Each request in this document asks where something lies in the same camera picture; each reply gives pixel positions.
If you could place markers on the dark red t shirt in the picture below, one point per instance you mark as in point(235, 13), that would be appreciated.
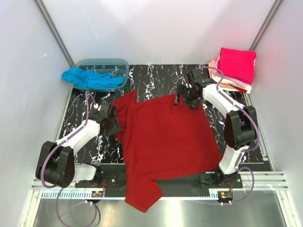
point(161, 140)

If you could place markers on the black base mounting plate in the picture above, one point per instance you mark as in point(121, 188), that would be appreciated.
point(167, 191)

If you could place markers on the folded white t shirt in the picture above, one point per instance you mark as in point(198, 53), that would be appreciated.
point(227, 82)

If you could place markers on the aluminium front rail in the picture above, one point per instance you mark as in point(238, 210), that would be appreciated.
point(243, 180)

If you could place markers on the left aluminium frame post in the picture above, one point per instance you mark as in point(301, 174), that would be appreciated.
point(54, 31)

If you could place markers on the blue t shirt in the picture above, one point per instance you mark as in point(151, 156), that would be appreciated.
point(87, 79)

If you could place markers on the folded red t shirt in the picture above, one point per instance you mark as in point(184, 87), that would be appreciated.
point(240, 89)

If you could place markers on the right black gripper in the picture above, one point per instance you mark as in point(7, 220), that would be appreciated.
point(182, 89)

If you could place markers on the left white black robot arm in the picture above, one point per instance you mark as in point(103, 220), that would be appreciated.
point(56, 165)

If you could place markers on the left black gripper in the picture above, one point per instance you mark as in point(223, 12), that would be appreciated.
point(115, 129)

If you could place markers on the aluminium frame post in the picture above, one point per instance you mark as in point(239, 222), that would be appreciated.
point(54, 31)
point(266, 23)

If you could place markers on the right aluminium frame post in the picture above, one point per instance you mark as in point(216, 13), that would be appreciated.
point(266, 23)

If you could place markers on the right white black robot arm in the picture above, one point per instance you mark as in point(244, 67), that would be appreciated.
point(241, 128)

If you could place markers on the clear blue plastic bin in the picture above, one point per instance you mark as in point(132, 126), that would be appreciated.
point(117, 67)

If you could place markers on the folded magenta t shirt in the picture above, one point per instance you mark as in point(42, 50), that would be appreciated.
point(237, 64)

